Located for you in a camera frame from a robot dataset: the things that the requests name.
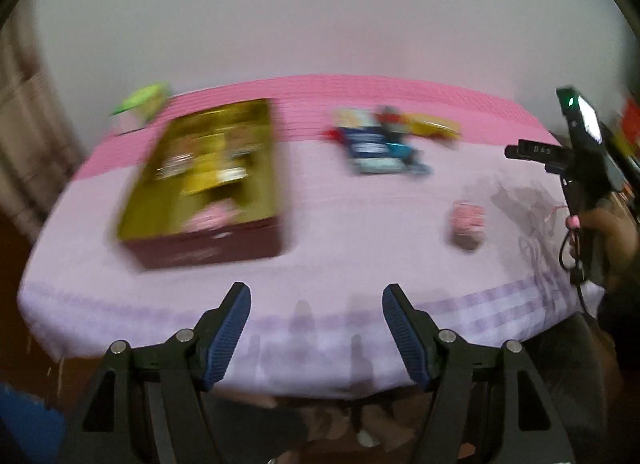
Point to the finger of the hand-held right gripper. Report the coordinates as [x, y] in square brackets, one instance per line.
[512, 151]

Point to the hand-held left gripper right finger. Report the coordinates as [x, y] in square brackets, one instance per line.
[402, 334]

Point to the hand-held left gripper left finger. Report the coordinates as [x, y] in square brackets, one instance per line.
[227, 334]

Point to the small clear brown packet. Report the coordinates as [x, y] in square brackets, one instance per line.
[469, 224]

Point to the small yellow snack packet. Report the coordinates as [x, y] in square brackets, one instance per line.
[430, 126]

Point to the red rectangular tin box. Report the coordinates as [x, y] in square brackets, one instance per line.
[210, 249]

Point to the small teal snack packet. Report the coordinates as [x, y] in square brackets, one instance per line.
[412, 161]

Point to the red snack packet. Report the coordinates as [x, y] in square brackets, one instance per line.
[392, 118]

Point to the blue cracker packet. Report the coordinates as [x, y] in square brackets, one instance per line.
[367, 148]

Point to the large yellow snack packet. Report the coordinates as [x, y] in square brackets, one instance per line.
[210, 168]

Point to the person's right hand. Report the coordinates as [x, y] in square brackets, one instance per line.
[622, 244]

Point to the pink wrapped candy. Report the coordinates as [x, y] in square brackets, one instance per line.
[212, 216]

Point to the blue panel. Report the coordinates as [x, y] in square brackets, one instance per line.
[25, 429]

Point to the green tissue box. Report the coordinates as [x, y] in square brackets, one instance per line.
[140, 106]

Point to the beige patterned curtain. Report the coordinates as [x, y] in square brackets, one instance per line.
[30, 133]

